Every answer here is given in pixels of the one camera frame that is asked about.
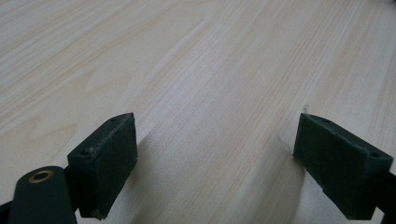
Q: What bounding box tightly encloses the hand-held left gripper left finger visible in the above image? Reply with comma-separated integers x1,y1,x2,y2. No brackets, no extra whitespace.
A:
67,112,138,220

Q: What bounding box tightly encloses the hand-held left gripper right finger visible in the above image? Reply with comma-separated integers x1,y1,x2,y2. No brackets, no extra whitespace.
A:
292,112,394,220

